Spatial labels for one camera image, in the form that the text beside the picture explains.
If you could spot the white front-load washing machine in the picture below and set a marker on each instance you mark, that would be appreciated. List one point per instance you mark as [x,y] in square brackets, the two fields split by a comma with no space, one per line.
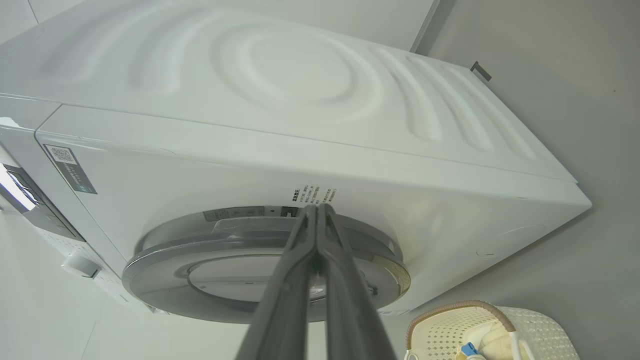
[280,125]

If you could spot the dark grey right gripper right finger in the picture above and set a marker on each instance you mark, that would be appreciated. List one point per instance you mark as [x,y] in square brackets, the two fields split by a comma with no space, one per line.
[350,310]

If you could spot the cream perforated laundry basket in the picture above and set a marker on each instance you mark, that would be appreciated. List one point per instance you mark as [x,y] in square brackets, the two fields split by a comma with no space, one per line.
[540,335]

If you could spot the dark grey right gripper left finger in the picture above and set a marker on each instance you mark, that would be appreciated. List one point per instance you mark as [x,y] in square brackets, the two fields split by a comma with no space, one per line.
[285,305]

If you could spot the grey glass washing machine door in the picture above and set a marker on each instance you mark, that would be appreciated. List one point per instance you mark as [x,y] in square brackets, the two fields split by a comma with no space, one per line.
[165,272]

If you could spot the cream garment with blue cuffs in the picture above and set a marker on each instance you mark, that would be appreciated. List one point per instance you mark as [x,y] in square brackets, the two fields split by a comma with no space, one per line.
[497,340]

